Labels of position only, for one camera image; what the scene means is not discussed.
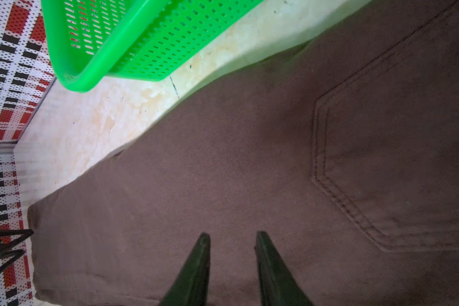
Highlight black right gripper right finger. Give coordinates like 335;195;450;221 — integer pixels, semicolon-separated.
255;231;313;305

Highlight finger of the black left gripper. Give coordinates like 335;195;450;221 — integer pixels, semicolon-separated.
0;248;27;286
0;229;34;249

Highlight brown trousers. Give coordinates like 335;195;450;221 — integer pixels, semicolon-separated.
28;1;459;305

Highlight green plastic basket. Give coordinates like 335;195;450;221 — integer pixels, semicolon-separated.
41;0;258;93

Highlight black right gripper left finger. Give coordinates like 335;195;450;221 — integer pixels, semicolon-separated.
159;233;210;306

